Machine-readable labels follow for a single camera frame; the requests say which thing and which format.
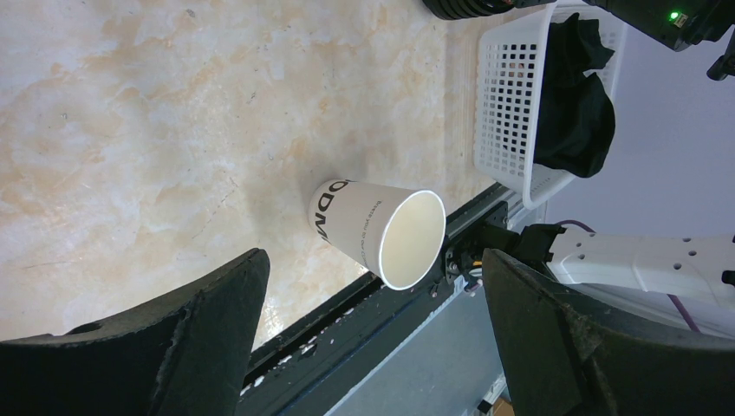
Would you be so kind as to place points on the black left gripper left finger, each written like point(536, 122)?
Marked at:
point(183, 353)

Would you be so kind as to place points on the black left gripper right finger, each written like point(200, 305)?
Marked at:
point(566, 353)

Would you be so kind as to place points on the white paper cup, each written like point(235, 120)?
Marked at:
point(395, 233)

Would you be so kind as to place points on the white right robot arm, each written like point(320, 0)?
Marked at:
point(653, 231)

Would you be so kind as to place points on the black cloth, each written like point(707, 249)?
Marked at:
point(576, 121)

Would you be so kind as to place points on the white plastic basket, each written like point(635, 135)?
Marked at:
point(509, 80)

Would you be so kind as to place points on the stack of black lids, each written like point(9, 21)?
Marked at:
point(452, 10)

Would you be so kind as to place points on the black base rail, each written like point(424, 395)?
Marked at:
point(314, 365)

